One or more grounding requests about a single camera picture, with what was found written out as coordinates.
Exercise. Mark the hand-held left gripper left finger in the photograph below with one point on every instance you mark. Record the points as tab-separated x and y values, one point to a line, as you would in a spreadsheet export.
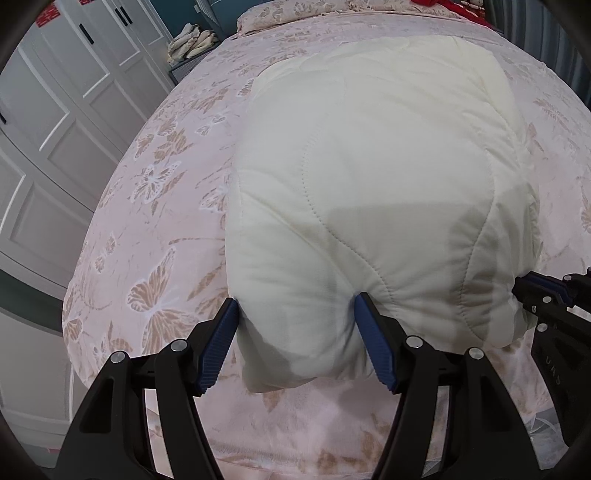
219	346

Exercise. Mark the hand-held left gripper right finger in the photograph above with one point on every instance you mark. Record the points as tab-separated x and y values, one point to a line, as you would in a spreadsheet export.
376	344

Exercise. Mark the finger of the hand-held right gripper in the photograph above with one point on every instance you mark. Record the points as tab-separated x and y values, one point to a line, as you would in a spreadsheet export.
575	288
531	290

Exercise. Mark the cream quilted blanket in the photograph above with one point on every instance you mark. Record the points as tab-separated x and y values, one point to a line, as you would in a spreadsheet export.
369	184

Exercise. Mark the pink butterfly-print bed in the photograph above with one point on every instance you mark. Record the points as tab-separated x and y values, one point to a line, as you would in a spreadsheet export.
161	230

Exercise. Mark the grey curtain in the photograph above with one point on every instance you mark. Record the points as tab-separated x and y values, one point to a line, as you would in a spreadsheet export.
545	41

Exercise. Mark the white wardrobe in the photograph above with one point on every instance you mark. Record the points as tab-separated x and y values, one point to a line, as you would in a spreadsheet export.
60	138

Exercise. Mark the grey nightstand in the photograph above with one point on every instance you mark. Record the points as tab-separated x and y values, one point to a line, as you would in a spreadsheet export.
182	71

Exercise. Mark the red garment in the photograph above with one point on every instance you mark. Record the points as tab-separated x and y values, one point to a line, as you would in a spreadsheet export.
438	2

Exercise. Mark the pile of folded cream cloths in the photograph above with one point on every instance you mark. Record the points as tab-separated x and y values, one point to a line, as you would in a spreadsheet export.
191	44

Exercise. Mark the pink floral pillow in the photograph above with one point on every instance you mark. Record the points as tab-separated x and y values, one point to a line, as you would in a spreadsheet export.
277	14

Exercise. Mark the red paper decoration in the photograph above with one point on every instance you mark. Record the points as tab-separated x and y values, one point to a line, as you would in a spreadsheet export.
48	14

